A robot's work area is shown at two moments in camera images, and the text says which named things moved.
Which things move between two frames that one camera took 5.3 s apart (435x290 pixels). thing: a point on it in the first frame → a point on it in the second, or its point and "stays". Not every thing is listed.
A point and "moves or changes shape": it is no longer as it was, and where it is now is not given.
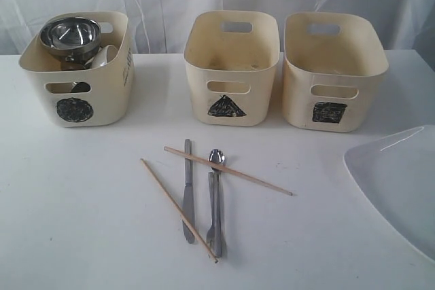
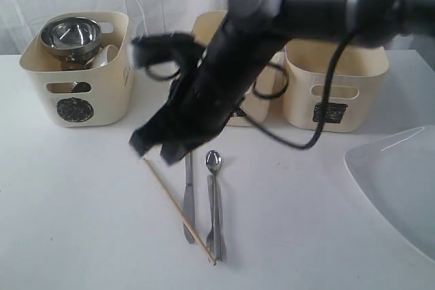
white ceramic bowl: [104, 56] stays
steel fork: [210, 236] stays
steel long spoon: [217, 156] moves or changes shape
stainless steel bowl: [71, 36] stays
